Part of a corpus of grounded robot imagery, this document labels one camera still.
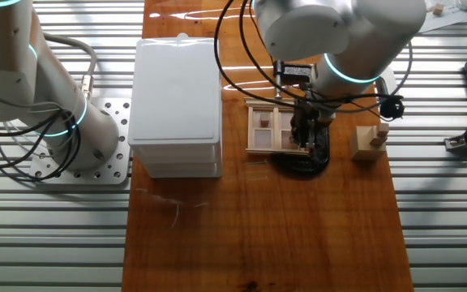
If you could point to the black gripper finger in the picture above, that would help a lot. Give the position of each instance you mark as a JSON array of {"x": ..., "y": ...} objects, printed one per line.
[
  {"x": 308, "y": 140},
  {"x": 297, "y": 130}
]

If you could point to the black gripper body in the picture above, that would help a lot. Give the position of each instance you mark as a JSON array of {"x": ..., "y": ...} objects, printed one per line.
[{"x": 308, "y": 119}]

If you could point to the wooden compartment tray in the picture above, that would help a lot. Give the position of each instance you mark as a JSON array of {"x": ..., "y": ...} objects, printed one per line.
[{"x": 276, "y": 140}]

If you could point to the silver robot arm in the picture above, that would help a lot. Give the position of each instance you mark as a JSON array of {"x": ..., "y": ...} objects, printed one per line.
[{"x": 359, "y": 36}]

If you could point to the black C-clamp with steel screw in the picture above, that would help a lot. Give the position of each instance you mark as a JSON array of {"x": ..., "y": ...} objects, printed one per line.
[{"x": 320, "y": 156}]

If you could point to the pale wooden block puzzle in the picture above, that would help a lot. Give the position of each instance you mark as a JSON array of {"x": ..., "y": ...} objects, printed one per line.
[{"x": 363, "y": 144}]

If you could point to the orange wooden board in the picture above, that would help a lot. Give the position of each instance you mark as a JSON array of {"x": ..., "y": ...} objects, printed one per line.
[{"x": 258, "y": 235}]

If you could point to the white control box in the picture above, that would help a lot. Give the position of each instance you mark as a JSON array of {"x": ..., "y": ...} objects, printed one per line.
[{"x": 174, "y": 93}]

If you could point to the tiny wooden cube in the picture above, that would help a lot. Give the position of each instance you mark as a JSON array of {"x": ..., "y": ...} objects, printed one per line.
[{"x": 438, "y": 9}]

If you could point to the white paper sheets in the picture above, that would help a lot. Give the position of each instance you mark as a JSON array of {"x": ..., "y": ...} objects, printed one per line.
[{"x": 448, "y": 18}]

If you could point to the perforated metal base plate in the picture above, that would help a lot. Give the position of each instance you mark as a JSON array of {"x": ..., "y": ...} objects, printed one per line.
[{"x": 118, "y": 166}]

